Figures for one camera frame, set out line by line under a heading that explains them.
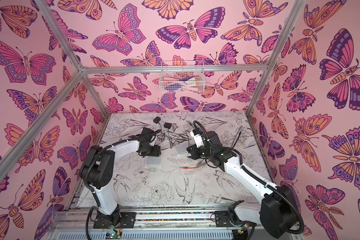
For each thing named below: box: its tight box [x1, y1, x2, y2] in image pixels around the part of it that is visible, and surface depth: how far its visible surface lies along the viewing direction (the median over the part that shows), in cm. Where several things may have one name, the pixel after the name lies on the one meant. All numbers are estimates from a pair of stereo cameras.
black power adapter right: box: [164, 122, 173, 129], surface depth 114 cm
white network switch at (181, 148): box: [174, 142, 189, 155], surface depth 100 cm
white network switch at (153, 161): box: [145, 155, 163, 166], surface depth 93 cm
